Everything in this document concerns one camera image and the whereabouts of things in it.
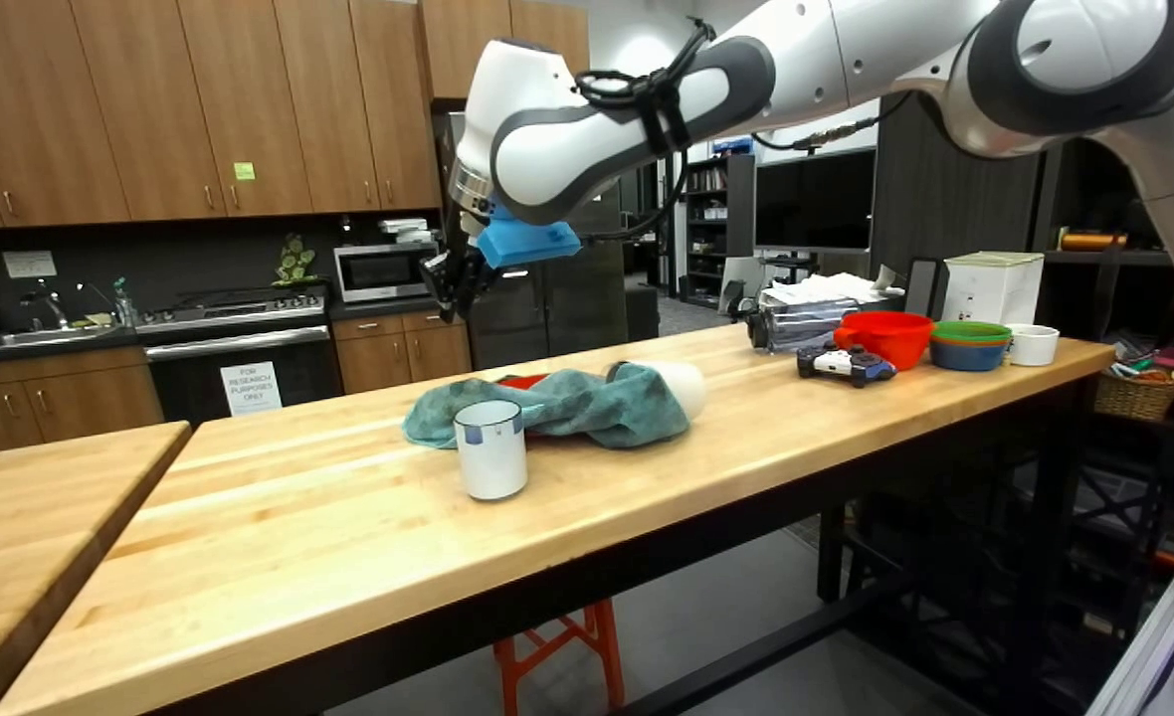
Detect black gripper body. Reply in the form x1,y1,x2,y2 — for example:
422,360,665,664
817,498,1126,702
433,238,494,308

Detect blue green towel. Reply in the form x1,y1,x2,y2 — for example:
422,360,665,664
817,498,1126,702
402,358,697,453

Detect silver microwave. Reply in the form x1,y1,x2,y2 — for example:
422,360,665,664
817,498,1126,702
329,238,455,306

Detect small brown base cabinet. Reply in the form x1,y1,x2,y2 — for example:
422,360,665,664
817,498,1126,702
329,306,474,399

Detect stainless steel refrigerator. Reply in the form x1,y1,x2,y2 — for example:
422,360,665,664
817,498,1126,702
433,108,632,371

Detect small green plant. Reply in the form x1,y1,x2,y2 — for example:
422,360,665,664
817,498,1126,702
269,236,324,291

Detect white can blue rim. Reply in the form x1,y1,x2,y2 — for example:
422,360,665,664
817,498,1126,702
450,399,535,503

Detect white paper sign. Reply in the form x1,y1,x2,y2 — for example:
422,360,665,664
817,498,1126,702
219,358,288,421

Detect black oven with stove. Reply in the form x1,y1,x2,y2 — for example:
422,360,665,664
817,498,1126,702
131,291,345,429

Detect white cup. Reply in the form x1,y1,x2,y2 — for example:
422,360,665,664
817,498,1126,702
650,358,711,425

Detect white printed paper pile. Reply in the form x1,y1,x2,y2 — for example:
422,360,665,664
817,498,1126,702
767,269,889,308

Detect black monitor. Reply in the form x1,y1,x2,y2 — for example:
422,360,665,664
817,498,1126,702
751,144,880,258

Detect wooden stool red legs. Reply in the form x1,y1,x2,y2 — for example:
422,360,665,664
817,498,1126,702
494,596,630,716

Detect wide brown base cabinet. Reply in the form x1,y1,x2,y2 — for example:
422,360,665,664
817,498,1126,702
0,346,166,469

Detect red bowl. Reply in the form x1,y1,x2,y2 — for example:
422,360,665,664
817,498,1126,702
829,306,935,375

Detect black speaker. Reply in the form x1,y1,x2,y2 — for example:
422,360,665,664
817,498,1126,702
901,255,947,316

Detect green bowl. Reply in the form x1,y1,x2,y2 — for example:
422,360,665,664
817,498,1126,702
933,316,1014,351

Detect blue bowl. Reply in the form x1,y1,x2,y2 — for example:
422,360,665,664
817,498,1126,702
933,339,1010,375

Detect white cardboard box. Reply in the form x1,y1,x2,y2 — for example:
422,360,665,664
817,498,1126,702
939,246,1047,330

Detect small white bowl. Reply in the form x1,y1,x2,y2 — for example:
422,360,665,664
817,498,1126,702
1006,316,1061,371

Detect black shelf unit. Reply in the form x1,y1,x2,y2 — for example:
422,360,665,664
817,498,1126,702
1047,131,1174,400

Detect wicker basket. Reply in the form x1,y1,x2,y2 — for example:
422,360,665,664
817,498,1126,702
1091,355,1174,425

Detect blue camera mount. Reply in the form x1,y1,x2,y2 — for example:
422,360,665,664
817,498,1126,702
474,213,586,274

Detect short brown wall cabinets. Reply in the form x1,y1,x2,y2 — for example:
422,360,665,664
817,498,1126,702
414,0,592,110

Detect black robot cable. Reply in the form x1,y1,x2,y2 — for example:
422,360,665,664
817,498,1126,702
571,13,750,156

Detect long brown wall cabinets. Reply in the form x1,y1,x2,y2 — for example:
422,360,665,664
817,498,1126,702
0,0,443,238

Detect white wall plate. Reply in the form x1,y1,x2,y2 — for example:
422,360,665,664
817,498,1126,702
0,249,61,285

